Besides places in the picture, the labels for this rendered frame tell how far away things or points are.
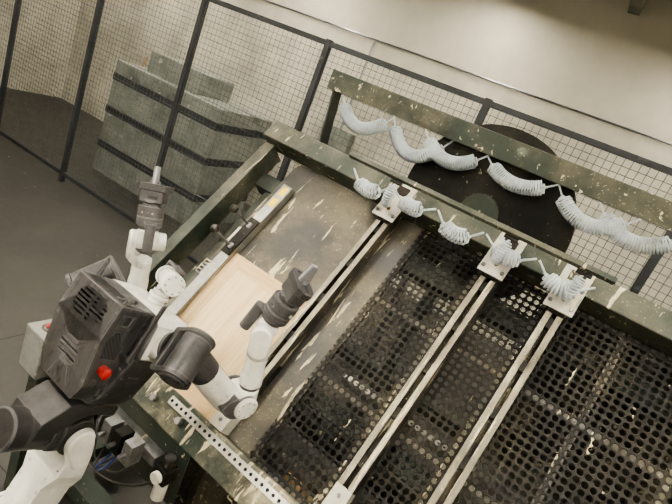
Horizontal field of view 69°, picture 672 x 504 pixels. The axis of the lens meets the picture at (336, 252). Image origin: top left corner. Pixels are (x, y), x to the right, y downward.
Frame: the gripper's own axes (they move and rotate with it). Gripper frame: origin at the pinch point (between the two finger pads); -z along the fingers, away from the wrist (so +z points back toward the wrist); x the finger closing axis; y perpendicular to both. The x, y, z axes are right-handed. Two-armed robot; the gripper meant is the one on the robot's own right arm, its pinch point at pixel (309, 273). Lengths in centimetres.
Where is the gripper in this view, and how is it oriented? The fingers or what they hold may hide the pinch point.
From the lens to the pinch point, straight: 139.6
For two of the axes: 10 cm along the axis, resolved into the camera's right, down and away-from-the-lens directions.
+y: 7.5, 3.7, 5.5
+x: -2.8, -5.7, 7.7
